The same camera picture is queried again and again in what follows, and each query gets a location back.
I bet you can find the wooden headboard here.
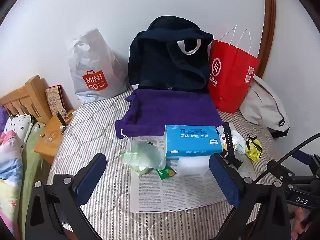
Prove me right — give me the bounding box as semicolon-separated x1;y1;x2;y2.
0;74;53;118

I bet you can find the green tissue pack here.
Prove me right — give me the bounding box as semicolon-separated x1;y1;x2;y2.
129;141;165;176

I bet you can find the patterned book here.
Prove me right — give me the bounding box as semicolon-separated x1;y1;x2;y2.
45;84;67;117

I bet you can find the green blanket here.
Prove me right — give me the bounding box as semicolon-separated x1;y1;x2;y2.
21;122;48;230

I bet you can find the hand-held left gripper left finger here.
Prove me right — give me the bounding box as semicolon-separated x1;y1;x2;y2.
25;153;107;240

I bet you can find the blue tissue pack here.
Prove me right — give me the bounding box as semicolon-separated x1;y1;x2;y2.
164;124;223;159

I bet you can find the clear glass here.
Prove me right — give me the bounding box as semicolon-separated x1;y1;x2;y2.
40;130;59;143

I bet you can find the person's right hand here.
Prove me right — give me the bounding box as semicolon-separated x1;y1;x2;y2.
292;207;313;240

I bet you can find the white drawstring bag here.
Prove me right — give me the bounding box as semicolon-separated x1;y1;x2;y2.
239;75;291;138

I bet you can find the black cable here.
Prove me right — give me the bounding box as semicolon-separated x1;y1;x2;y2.
252;133;320;184

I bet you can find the glass bottle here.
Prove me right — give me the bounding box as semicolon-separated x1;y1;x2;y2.
56;110;69;131

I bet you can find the floral blanket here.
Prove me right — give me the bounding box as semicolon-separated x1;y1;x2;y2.
0;130;23;235

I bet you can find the fruit print sachet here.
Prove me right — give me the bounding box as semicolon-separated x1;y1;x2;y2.
218;133;228;150

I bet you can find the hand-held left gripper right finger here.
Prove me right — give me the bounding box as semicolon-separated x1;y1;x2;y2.
209;153;293;240

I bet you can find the wooden nightstand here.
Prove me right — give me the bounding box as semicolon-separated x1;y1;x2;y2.
34;109;77;164

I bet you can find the white sponge block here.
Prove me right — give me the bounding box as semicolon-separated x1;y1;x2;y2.
178;155;213;177

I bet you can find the striped bed quilt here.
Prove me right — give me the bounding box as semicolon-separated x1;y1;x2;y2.
46;87;295;240

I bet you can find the purple cloth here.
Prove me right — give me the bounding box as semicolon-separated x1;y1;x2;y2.
115;89;224;140

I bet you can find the navy fabric bag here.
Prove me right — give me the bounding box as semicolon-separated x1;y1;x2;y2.
128;16;213;94

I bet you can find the dark green sachet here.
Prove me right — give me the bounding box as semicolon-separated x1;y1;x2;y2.
155;166;177;181

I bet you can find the grey plastic shopping bag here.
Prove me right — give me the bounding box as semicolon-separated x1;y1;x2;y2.
66;28;129;103

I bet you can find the red paper bag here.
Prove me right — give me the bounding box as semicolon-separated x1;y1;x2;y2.
208;25;260;113

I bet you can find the black strap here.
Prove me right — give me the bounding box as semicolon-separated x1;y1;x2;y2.
222;122;233;155
222;151;243;171

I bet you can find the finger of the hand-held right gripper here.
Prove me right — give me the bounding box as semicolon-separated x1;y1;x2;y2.
292;151;320;172
267;160;295;184

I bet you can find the brown wooden door frame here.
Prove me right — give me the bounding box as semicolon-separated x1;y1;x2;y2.
257;0;277;78

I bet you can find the newspaper sheet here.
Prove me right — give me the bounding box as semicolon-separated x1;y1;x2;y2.
129;135;227;213

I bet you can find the yellow mesh pouch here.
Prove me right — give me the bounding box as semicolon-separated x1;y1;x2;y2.
244;134;263;162

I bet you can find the white dotted pillow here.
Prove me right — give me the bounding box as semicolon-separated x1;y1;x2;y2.
4;114;33;143

